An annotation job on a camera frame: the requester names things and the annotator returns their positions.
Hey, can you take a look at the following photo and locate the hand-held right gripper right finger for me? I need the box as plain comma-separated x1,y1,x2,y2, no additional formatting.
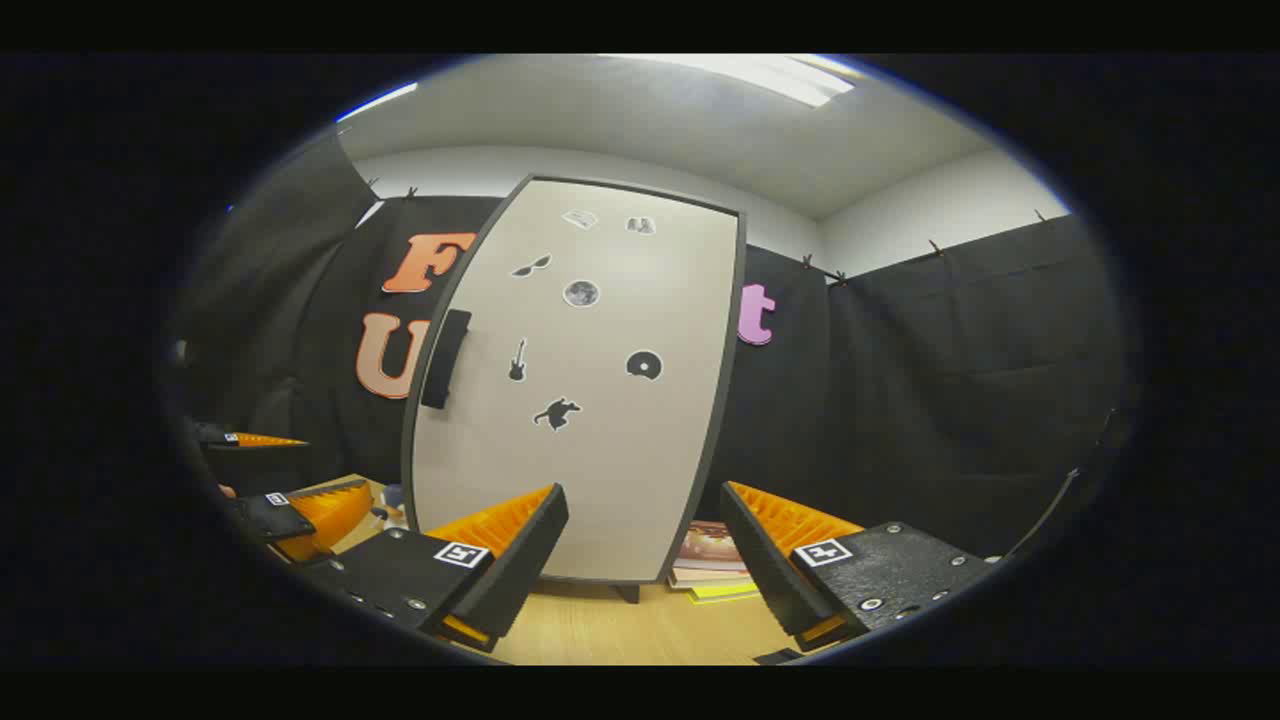
720,480,1001,651

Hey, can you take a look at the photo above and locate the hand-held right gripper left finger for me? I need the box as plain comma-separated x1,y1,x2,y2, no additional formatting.
300,483,571,653

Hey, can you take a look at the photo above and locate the white cabinet door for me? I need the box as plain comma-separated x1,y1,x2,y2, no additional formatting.
400,175,748,586

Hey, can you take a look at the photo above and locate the black door handle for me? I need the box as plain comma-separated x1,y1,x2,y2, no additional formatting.
420,309,473,411

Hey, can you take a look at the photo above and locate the dark grey cabinet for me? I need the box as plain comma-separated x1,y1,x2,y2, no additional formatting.
400,173,749,606

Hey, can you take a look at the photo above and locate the brown cover book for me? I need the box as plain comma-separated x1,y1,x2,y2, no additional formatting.
668,520,751,586

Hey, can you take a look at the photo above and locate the black backdrop cloth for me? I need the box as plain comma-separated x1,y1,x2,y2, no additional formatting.
170,130,1136,561

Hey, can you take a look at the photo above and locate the ceiling light panel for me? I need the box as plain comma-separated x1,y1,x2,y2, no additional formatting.
335,82,419,123
600,55,861,109

